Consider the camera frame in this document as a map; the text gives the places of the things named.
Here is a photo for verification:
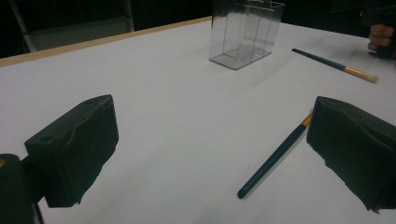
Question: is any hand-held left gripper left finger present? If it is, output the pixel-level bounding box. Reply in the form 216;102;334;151
23;94;120;208

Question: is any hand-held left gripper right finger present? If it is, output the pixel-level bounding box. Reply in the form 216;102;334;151
305;95;396;214

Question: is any dark handled makeup brush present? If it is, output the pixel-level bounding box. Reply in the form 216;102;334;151
237;112;313;200
291;48;380;84

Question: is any clear acrylic organizer box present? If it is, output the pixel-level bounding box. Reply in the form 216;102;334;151
208;0;286;71

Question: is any white table sheet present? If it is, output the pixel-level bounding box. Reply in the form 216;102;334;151
0;17;396;224

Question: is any white metal stand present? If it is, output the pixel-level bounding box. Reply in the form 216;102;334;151
8;0;135;52

